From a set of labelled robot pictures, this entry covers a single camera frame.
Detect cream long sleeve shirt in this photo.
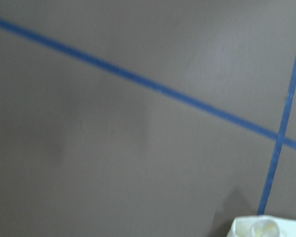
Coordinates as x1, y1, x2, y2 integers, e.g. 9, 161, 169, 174
227, 215, 296, 237

